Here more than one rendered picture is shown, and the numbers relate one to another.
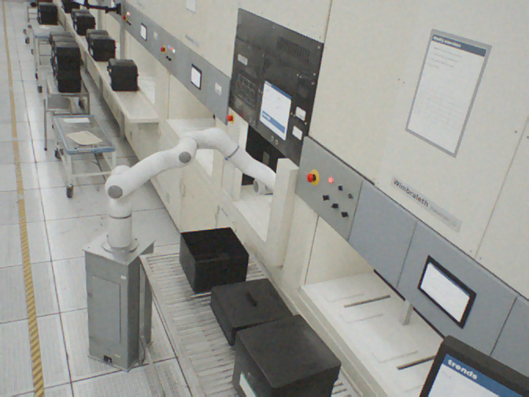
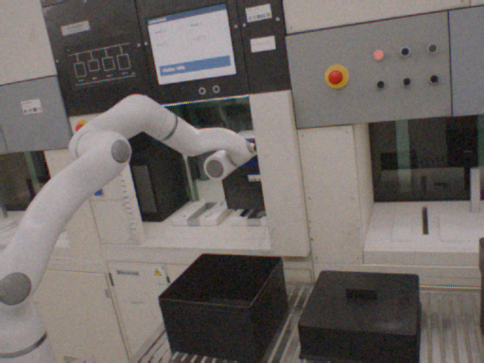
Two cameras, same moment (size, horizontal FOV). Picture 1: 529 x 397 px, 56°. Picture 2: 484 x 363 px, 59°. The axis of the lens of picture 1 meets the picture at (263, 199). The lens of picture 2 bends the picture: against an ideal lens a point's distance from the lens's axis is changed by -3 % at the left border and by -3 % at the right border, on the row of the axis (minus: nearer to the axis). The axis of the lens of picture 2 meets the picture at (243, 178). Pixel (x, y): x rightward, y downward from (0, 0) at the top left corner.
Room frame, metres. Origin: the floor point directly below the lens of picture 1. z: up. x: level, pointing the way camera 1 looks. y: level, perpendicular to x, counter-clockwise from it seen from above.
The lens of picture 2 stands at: (1.13, 0.82, 1.52)
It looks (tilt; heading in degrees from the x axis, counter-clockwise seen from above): 16 degrees down; 322
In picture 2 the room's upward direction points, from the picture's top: 9 degrees counter-clockwise
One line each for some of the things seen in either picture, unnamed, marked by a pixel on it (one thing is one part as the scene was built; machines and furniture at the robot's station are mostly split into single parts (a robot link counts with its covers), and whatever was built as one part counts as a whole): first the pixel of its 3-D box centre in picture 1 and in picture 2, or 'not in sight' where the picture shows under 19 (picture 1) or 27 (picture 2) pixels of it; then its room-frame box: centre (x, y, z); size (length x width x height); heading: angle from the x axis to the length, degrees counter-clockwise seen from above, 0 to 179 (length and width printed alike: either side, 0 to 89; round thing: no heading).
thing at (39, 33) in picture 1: (50, 57); not in sight; (7.16, 3.34, 0.41); 0.81 x 0.47 x 0.82; 29
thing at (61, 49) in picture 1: (67, 55); not in sight; (5.65, 2.45, 0.85); 0.30 x 0.28 x 0.26; 28
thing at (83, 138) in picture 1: (84, 137); not in sight; (4.28, 1.73, 0.47); 0.31 x 0.23 x 0.02; 50
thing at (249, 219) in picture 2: not in sight; (261, 211); (2.45, -0.27, 0.89); 0.22 x 0.21 x 0.04; 119
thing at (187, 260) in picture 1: (212, 257); (227, 302); (2.09, 0.21, 0.85); 0.28 x 0.28 x 0.17; 27
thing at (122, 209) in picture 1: (120, 190); (2, 295); (2.25, 0.73, 1.07); 0.19 x 0.12 x 0.24; 6
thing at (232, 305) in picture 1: (250, 306); (362, 308); (1.78, -0.01, 0.83); 0.29 x 0.29 x 0.13; 28
